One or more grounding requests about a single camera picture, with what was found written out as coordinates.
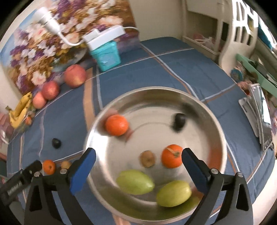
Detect black plum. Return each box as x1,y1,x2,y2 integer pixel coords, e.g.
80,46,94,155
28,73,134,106
52,138,61,149
172,113,186,132

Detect white chair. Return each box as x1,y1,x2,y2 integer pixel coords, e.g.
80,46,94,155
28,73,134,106
219,1,258,75

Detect glass fruit bowl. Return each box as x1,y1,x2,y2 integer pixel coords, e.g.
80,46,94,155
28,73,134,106
10,107,36,133

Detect middle red apple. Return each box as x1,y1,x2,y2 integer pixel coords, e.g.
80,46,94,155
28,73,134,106
41,80,60,100

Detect green wooden frame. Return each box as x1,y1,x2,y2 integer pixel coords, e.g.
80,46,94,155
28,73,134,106
236,54,276,97

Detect black plum in tray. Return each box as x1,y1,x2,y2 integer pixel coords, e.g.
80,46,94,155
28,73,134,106
172,113,186,132

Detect white power strip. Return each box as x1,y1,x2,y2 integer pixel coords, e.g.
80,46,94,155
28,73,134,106
83,25,125,50

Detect floral oil painting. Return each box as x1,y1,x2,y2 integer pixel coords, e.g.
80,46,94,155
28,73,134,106
1,1,139,94

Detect blue plaid tablecloth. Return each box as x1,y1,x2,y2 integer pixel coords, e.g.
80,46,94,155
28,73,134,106
6,36,276,225

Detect round steel tray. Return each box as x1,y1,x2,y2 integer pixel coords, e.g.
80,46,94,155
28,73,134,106
84,87,227,224

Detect large red apple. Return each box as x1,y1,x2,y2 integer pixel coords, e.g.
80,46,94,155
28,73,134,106
64,64,87,89

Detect white plug and cable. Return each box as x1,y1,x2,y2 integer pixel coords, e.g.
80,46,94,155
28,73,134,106
34,6,87,47

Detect silver foil package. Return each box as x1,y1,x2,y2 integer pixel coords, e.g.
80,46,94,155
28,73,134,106
239,83,274,151

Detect green mango left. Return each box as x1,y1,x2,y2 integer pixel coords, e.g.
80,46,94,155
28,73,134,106
116,170,155,195

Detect white shelf cabinet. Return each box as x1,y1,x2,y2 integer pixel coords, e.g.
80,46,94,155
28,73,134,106
182,0,231,62

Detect small pink apple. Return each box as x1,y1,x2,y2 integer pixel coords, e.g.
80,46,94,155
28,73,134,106
32,91,47,110

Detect brown longan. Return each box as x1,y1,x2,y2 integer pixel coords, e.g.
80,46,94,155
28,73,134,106
139,150,156,168
61,160,71,169

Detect yellow banana bunch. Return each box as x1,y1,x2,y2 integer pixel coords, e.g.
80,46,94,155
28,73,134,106
5,92,32,129

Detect green mango right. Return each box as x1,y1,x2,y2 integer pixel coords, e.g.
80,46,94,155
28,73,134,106
156,180,192,208

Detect green mango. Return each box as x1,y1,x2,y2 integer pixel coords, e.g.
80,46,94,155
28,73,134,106
156,180,192,208
116,170,155,195

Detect orange tangerine with stem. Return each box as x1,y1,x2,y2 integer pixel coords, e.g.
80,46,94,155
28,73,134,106
161,144,183,169

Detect brown longan in tray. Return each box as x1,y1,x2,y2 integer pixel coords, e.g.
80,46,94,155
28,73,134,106
139,150,156,168

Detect teal plastic box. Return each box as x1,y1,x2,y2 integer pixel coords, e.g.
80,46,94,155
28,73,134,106
90,41,121,72

